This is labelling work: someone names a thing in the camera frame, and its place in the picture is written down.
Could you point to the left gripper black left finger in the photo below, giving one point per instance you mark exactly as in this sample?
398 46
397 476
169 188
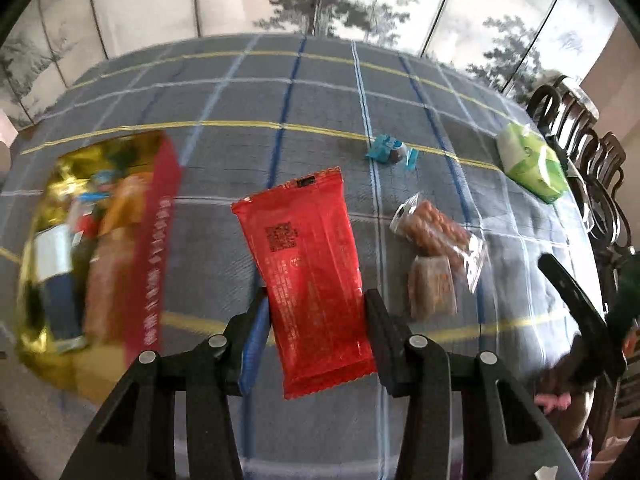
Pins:
132 434

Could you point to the large clear fried snack bag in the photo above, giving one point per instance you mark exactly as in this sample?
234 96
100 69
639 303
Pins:
107 286

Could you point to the red snack packet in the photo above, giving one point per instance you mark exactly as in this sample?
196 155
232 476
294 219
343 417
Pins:
301 239

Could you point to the pink clear snack packet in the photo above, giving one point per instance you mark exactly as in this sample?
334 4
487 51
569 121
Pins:
431 288

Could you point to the orange snack packet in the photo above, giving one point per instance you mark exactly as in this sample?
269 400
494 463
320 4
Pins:
125 212

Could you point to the purple sleeve forearm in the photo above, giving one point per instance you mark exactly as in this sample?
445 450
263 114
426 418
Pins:
581 452

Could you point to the right hand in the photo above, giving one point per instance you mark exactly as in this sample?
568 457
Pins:
566 406

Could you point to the gold toffee tin box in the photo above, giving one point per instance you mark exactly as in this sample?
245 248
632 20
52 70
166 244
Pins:
77 193

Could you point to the dark wooden chair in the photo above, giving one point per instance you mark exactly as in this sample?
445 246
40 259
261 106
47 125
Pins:
592 164

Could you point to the blue white snack box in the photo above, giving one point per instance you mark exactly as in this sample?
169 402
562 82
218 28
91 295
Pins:
54 277

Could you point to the grey plaid tablecloth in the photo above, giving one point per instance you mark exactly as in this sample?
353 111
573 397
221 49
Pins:
246 112

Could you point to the green tissue pack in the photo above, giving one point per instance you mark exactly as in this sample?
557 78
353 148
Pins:
528 160

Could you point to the small clear twist snack bag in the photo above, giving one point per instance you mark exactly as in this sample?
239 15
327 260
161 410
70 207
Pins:
435 234

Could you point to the blue wrapped candy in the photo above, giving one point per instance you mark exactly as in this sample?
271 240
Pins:
388 150

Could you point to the painted folding screen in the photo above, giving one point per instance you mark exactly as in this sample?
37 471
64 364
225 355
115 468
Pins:
505 44

